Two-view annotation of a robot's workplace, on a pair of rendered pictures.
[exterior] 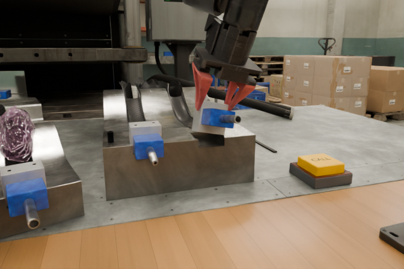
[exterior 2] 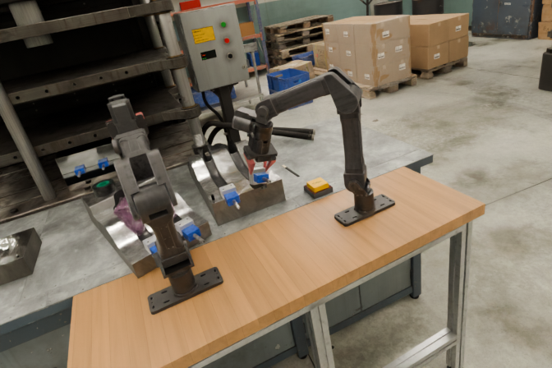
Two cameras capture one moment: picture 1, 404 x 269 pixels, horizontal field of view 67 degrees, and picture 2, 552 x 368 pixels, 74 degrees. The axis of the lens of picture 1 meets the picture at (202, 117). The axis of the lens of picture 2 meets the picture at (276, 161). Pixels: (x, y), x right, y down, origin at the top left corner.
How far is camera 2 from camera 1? 77 cm
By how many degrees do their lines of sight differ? 12
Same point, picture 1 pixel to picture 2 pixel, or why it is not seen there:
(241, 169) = (278, 196)
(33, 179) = (190, 225)
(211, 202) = (266, 216)
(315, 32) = not seen: outside the picture
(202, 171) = (259, 202)
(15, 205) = (190, 236)
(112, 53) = (175, 114)
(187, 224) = (257, 229)
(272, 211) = (293, 215)
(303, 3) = not seen: outside the picture
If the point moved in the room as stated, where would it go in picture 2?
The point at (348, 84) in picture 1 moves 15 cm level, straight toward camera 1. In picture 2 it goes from (389, 49) to (388, 52)
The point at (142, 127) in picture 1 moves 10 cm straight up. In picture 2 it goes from (227, 190) to (219, 163)
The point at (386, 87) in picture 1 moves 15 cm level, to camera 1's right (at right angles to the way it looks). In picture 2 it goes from (429, 42) to (439, 40)
